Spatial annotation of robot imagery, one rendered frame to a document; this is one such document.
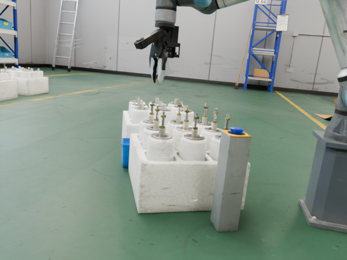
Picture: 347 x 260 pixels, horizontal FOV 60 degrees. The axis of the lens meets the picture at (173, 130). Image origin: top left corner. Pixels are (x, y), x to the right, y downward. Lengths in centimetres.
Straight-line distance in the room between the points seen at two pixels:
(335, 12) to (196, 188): 67
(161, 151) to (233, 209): 29
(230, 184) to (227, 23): 672
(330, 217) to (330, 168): 17
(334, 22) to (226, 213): 64
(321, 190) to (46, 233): 89
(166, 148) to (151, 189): 14
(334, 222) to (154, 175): 63
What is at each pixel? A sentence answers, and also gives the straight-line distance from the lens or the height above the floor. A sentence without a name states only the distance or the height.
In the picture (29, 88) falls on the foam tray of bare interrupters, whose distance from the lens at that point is 357.
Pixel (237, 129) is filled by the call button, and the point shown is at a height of 33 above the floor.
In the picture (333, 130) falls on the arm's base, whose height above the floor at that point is 33.
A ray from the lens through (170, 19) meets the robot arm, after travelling 111.
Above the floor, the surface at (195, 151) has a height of 21.
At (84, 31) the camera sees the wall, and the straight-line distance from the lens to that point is 849.
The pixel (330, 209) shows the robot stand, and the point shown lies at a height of 7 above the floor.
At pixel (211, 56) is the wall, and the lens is 750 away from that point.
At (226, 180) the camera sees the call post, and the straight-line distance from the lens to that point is 93.
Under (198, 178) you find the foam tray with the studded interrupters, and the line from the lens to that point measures 104.
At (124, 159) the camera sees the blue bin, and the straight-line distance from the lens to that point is 142.
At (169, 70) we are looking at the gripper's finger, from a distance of 112.
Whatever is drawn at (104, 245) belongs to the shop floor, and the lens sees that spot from 91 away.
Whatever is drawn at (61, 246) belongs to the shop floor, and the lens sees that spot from 92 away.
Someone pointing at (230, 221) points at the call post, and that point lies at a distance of 100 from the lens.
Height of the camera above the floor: 52
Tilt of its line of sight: 13 degrees down
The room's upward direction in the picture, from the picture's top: 5 degrees clockwise
